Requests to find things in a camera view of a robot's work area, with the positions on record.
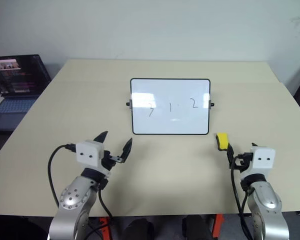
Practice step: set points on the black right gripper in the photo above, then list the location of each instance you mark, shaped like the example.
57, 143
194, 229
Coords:
243, 166

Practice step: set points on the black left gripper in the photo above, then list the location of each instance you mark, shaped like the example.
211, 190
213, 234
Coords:
110, 160

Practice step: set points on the yellow and black eraser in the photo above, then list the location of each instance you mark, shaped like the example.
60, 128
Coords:
223, 140

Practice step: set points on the black-framed tabletop whiteboard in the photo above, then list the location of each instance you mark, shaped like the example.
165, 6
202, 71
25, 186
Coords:
165, 120

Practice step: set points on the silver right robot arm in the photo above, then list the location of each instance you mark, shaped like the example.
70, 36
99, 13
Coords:
267, 200

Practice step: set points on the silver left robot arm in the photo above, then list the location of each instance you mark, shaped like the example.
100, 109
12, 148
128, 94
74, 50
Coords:
70, 197

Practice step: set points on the black whiteboard pivot knob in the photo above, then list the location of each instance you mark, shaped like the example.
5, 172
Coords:
128, 104
211, 104

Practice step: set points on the orange table leg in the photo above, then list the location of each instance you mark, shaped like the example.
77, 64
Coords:
105, 227
218, 225

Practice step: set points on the open laptop with dark screen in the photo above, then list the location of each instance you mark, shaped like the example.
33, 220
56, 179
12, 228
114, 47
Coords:
15, 82

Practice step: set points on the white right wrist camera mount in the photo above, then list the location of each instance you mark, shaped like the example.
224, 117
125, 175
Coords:
262, 160

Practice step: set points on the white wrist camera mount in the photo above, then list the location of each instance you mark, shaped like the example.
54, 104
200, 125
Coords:
88, 152
262, 160

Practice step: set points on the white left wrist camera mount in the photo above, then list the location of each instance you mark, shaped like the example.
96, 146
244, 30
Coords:
88, 152

